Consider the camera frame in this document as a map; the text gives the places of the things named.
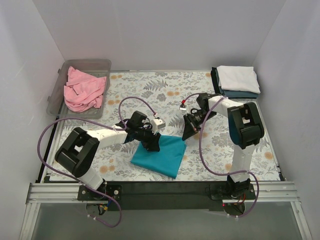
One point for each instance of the pink t shirt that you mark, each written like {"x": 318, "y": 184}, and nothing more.
{"x": 83, "y": 91}

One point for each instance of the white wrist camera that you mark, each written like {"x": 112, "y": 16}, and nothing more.
{"x": 183, "y": 107}
{"x": 157, "y": 124}

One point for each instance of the folded white t shirt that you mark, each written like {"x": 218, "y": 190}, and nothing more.
{"x": 238, "y": 78}

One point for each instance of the floral table mat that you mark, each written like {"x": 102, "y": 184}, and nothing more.
{"x": 207, "y": 157}

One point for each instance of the aluminium frame rail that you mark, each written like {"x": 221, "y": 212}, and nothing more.
{"x": 271, "y": 210}

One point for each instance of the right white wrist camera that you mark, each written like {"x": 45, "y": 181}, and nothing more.
{"x": 183, "y": 107}

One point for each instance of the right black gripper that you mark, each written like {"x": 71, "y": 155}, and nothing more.
{"x": 190, "y": 124}

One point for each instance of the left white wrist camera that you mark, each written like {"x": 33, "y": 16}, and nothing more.
{"x": 157, "y": 124}

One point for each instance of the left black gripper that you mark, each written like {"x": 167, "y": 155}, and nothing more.
{"x": 149, "y": 139}

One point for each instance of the clear plastic bin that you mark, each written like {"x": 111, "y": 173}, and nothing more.
{"x": 96, "y": 67}

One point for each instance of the teal t shirt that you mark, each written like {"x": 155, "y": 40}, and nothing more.
{"x": 167, "y": 161}

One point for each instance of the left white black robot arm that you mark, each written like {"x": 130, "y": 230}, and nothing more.
{"x": 77, "y": 152}

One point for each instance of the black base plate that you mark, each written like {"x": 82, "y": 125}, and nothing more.
{"x": 165, "y": 195}

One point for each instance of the folded grey-blue t shirt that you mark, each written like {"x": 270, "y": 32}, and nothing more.
{"x": 239, "y": 94}

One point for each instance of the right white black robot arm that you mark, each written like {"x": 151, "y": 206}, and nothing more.
{"x": 245, "y": 130}

